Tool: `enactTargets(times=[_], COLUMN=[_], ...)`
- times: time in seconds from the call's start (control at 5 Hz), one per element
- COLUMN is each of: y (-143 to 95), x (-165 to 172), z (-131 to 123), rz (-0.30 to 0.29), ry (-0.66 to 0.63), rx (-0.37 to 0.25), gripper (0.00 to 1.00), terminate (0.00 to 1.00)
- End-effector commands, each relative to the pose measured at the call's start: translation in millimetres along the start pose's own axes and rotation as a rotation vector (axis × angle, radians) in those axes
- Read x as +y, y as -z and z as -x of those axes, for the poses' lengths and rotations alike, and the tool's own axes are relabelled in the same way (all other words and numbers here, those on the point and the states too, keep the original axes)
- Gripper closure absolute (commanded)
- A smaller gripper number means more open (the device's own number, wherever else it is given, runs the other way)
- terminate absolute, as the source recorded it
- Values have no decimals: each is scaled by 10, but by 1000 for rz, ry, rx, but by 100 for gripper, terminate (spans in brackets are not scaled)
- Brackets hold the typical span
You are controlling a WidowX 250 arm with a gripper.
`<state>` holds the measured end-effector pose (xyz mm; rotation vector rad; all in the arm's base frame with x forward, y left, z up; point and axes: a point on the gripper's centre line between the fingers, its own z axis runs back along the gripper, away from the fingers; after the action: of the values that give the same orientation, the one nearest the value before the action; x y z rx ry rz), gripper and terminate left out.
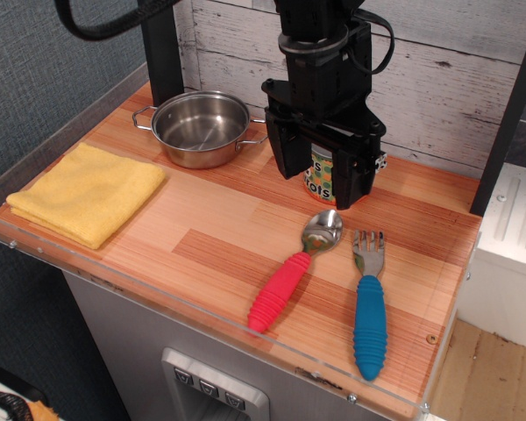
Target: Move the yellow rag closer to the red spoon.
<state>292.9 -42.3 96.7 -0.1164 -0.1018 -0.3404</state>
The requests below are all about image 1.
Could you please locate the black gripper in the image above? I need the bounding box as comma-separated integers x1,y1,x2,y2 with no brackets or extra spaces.
262,19,387,210

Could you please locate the yellow rag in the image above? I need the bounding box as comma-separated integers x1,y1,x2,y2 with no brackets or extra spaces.
6,143,166,250

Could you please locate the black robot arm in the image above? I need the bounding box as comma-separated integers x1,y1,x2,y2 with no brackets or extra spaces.
261,1,395,210

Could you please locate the peas and carrots can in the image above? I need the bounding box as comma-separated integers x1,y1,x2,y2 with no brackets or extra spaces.
303,145,336,206

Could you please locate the small steel pot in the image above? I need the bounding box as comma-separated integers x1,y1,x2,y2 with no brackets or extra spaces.
132,90,268,169

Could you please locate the white toy sink unit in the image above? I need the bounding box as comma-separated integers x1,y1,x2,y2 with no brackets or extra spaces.
457,163,526,346

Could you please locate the grey toy fridge cabinet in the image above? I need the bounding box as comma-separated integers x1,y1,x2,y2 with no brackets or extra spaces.
60,268,404,421

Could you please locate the silver dispenser panel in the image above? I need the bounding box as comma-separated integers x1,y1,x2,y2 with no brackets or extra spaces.
161,347,270,420

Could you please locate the orange object at corner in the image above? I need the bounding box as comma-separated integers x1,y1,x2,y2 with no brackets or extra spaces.
26,401,61,421

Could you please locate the red handled spoon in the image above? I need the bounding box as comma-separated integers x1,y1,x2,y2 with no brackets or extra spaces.
247,210,344,332

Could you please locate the blue handled fork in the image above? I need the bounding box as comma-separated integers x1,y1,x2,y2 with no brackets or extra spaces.
352,230,387,382

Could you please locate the black right post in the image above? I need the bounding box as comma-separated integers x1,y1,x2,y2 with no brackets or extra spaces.
470,51,526,217

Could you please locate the black post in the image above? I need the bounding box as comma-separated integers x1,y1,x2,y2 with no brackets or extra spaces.
141,8,184,106
470,51,526,217

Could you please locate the black left post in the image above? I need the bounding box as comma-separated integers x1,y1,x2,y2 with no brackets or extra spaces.
141,8,184,106

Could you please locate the clear acrylic guard rail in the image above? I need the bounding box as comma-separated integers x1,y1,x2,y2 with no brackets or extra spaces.
0,68,480,420

